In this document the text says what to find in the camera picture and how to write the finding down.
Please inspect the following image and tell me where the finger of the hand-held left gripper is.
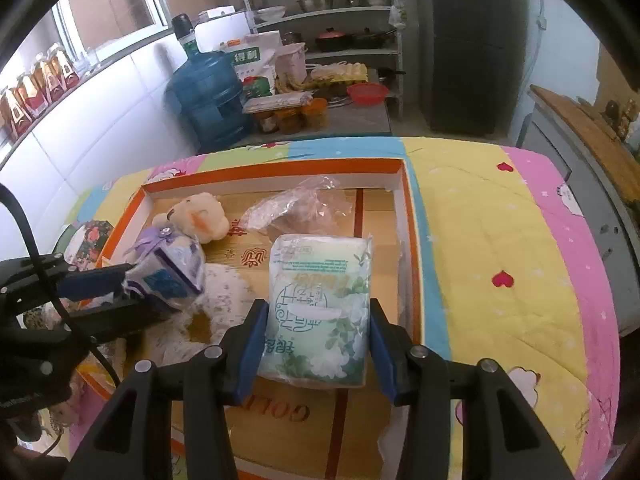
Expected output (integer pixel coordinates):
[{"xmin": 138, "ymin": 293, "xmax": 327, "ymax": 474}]
[
  {"xmin": 66, "ymin": 299, "xmax": 169, "ymax": 347},
  {"xmin": 0, "ymin": 255, "xmax": 137, "ymax": 312}
]

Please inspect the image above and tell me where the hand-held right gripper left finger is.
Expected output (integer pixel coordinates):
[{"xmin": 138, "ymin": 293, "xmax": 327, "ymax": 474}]
[{"xmin": 62, "ymin": 299, "xmax": 271, "ymax": 480}]

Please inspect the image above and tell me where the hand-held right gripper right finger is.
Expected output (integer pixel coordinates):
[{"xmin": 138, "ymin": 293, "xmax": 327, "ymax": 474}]
[{"xmin": 369, "ymin": 299, "xmax": 573, "ymax": 480}]

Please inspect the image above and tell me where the leopard print cloth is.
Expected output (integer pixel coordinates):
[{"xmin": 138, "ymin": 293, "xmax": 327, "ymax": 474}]
[{"xmin": 22, "ymin": 305, "xmax": 65, "ymax": 332}]

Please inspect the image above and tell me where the banded snack packet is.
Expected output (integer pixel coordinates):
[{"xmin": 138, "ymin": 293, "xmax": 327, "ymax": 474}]
[{"xmin": 124, "ymin": 237, "xmax": 207, "ymax": 317}]

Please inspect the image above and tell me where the green tissue pack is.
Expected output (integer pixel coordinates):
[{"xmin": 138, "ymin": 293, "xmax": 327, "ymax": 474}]
[{"xmin": 256, "ymin": 233, "xmax": 374, "ymax": 392}]

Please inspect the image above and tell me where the orange gold box tray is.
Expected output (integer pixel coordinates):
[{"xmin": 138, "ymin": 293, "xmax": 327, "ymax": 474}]
[{"xmin": 70, "ymin": 156, "xmax": 437, "ymax": 480}]

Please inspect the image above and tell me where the beige teddy bear plush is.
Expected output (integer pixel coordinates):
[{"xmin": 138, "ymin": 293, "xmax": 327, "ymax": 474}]
[{"xmin": 131, "ymin": 192, "xmax": 232, "ymax": 262}]

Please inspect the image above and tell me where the clear plastic bag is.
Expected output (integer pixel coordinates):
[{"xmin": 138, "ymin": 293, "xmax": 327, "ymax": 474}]
[{"xmin": 240, "ymin": 175, "xmax": 347, "ymax": 242}]

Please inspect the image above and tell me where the floral tissue box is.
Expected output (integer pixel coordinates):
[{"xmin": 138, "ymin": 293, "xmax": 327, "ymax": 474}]
[{"xmin": 61, "ymin": 219, "xmax": 117, "ymax": 267}]

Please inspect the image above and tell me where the colourful cartoon printed blanket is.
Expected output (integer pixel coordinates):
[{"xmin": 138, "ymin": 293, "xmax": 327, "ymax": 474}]
[{"xmin": 65, "ymin": 135, "xmax": 626, "ymax": 480}]

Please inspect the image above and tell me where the orange drink bottle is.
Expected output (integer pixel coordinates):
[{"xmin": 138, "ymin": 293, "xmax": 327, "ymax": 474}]
[
  {"xmin": 15, "ymin": 72, "xmax": 52, "ymax": 117},
  {"xmin": 32, "ymin": 57, "xmax": 67, "ymax": 104},
  {"xmin": 0, "ymin": 85, "xmax": 32, "ymax": 142},
  {"xmin": 50, "ymin": 45, "xmax": 82, "ymax": 92}
]

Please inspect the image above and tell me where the blue water jug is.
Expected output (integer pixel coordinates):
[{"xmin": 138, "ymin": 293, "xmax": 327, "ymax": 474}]
[{"xmin": 166, "ymin": 35, "xmax": 254, "ymax": 149}]

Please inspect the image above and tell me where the glass sauce jar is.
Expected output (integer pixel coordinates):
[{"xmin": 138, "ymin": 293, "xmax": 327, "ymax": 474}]
[
  {"xmin": 301, "ymin": 99, "xmax": 329, "ymax": 131},
  {"xmin": 252, "ymin": 110, "xmax": 278, "ymax": 134},
  {"xmin": 277, "ymin": 107, "xmax": 302, "ymax": 133}
]

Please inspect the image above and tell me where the low concrete platform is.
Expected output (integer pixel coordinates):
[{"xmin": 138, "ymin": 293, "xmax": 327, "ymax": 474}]
[{"xmin": 199, "ymin": 101, "xmax": 394, "ymax": 152}]

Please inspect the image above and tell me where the noodle pack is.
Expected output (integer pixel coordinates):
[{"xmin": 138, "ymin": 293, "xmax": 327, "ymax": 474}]
[{"xmin": 243, "ymin": 92, "xmax": 314, "ymax": 112}]

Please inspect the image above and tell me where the red bowl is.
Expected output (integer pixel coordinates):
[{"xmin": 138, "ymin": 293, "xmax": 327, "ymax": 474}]
[{"xmin": 347, "ymin": 82, "xmax": 390, "ymax": 107}]

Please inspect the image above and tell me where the grey counter cabinet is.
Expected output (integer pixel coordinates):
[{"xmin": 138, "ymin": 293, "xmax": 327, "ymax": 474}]
[{"xmin": 517, "ymin": 95, "xmax": 640, "ymax": 337}]

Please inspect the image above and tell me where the black water pump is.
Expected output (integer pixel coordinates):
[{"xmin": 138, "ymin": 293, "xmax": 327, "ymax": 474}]
[{"xmin": 171, "ymin": 13, "xmax": 195, "ymax": 42}]

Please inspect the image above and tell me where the green white flour bag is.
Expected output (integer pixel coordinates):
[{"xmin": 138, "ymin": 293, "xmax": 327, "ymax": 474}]
[{"xmin": 227, "ymin": 30, "xmax": 279, "ymax": 99}]

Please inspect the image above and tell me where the bunch of bananas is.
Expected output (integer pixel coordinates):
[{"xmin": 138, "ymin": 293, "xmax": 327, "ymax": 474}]
[{"xmin": 275, "ymin": 72, "xmax": 312, "ymax": 94}]

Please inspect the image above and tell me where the pink white bag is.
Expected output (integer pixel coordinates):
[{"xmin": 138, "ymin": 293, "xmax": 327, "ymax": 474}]
[{"xmin": 275, "ymin": 42, "xmax": 308, "ymax": 87}]

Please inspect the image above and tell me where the black wok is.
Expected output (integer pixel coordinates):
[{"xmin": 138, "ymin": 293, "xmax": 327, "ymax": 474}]
[{"xmin": 350, "ymin": 27, "xmax": 399, "ymax": 51}]

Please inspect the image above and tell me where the red lidded pot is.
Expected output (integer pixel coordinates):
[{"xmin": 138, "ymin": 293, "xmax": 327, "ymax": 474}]
[{"xmin": 315, "ymin": 28, "xmax": 352, "ymax": 53}]

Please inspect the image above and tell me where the dark refrigerator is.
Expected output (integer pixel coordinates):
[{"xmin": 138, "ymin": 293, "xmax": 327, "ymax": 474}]
[{"xmin": 426, "ymin": 0, "xmax": 517, "ymax": 137}]

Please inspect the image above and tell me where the grey metal shelf rack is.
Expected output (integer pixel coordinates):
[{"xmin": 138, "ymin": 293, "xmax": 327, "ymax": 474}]
[{"xmin": 234, "ymin": 0, "xmax": 407, "ymax": 117}]

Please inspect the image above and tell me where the black cable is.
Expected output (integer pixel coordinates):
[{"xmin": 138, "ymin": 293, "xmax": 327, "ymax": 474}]
[{"xmin": 0, "ymin": 184, "xmax": 122, "ymax": 397}]

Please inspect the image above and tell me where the aluminium frame window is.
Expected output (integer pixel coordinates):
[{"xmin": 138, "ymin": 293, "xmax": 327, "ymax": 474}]
[{"xmin": 54, "ymin": 0, "xmax": 172, "ymax": 57}]

